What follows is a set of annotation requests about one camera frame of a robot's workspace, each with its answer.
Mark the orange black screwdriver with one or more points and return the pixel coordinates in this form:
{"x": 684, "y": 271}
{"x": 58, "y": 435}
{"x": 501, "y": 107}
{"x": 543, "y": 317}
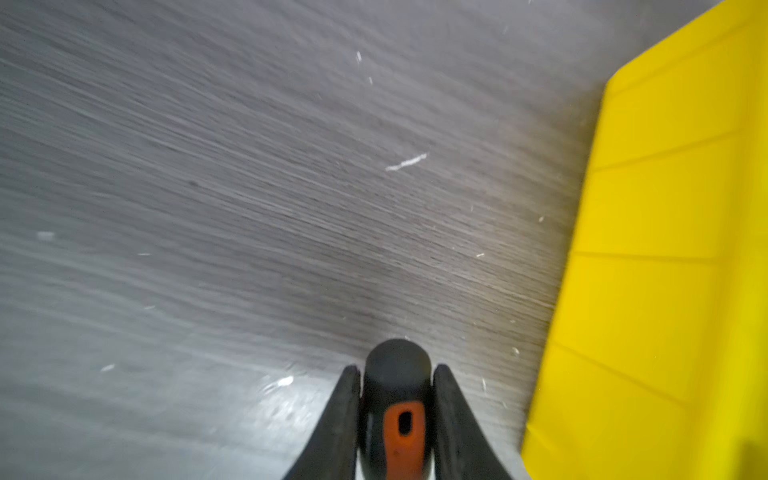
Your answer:
{"x": 396, "y": 419}

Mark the yellow plastic bin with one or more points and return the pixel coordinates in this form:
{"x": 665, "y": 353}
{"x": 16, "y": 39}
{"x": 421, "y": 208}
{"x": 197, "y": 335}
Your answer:
{"x": 655, "y": 365}

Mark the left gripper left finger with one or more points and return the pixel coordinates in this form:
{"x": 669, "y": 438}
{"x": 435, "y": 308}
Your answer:
{"x": 331, "y": 451}

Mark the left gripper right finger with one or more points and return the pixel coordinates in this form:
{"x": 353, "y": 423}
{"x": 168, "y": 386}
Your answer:
{"x": 461, "y": 450}

